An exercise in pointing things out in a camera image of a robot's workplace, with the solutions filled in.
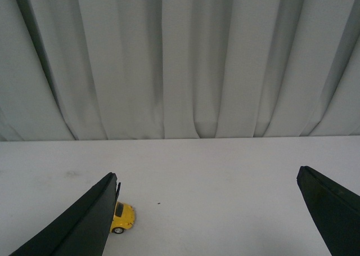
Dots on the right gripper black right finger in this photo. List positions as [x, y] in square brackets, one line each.
[334, 210]

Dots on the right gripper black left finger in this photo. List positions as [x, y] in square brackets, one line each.
[83, 228]

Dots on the yellow beetle toy car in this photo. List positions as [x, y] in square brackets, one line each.
[123, 218]

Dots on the grey pleated curtain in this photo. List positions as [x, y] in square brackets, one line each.
[159, 69]

